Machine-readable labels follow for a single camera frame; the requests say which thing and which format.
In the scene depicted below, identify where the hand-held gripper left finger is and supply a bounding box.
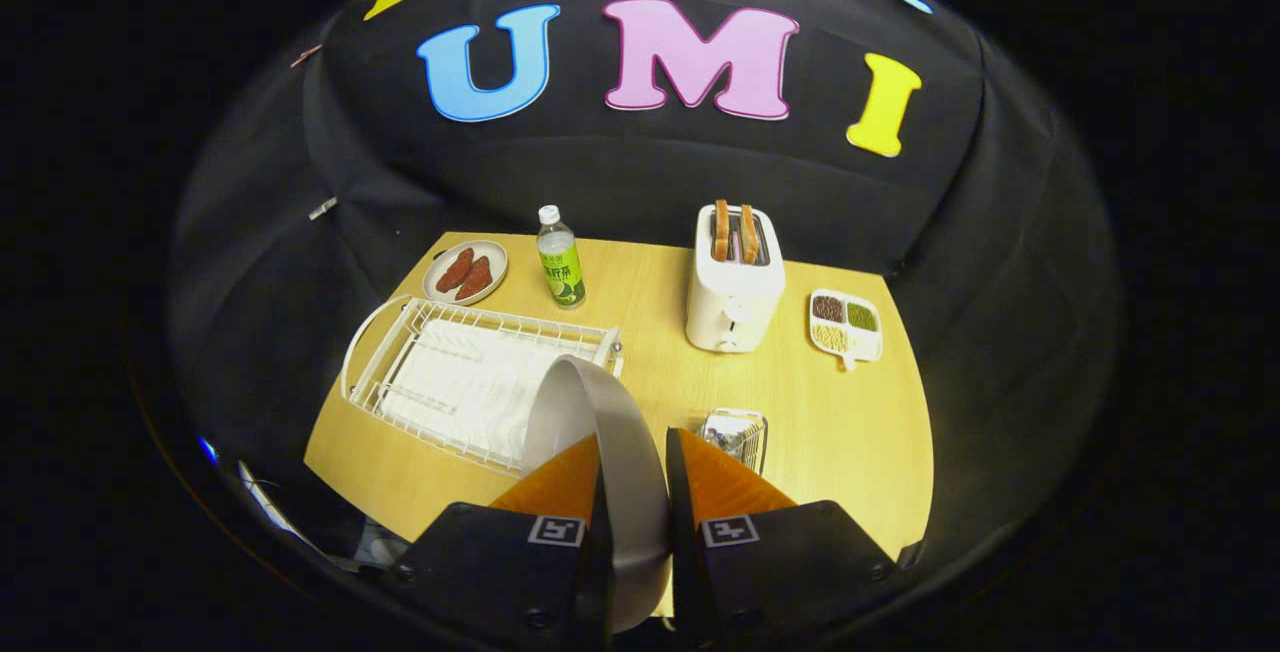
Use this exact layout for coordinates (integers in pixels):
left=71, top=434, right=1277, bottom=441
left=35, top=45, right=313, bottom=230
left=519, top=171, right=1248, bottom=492
left=385, top=432, right=617, bottom=652

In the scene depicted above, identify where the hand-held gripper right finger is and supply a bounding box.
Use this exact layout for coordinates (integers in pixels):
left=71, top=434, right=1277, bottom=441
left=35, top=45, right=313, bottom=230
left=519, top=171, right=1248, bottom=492
left=665, top=427, right=901, bottom=652

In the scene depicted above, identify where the white plate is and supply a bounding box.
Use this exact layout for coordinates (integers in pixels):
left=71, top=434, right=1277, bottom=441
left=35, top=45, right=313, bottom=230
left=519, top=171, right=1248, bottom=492
left=522, top=354, right=673, bottom=633

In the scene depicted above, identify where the metal wire basket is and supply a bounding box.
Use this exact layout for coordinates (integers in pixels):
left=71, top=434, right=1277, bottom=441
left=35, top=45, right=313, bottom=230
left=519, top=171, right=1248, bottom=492
left=697, top=409, right=769, bottom=478

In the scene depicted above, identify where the white wire dish rack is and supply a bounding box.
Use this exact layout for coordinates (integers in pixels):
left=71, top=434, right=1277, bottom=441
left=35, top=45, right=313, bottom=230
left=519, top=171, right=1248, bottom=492
left=341, top=294, right=625, bottom=476

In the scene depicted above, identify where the white divided dish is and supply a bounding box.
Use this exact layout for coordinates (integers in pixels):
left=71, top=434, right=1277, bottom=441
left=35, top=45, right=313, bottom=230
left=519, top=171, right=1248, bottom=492
left=808, top=289, right=885, bottom=372

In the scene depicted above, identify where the white toaster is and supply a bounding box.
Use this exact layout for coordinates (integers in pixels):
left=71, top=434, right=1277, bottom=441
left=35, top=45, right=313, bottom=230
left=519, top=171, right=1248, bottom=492
left=685, top=204, right=787, bottom=354

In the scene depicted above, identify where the green label drink bottle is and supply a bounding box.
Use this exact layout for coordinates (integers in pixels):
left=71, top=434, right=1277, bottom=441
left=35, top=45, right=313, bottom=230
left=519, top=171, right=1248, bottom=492
left=536, top=205, right=587, bottom=309

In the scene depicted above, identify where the red sausage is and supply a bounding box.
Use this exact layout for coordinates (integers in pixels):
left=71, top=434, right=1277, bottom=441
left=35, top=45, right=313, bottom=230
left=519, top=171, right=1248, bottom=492
left=435, top=248, right=477, bottom=294
left=455, top=256, right=494, bottom=300

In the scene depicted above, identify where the small beige saucer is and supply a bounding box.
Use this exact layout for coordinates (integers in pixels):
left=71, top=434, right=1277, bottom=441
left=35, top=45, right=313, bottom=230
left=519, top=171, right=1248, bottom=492
left=423, top=240, right=509, bottom=306

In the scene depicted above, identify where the black backdrop cloth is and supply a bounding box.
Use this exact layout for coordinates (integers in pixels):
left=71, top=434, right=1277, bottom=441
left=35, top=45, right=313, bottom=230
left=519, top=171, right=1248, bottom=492
left=165, top=0, right=1121, bottom=583

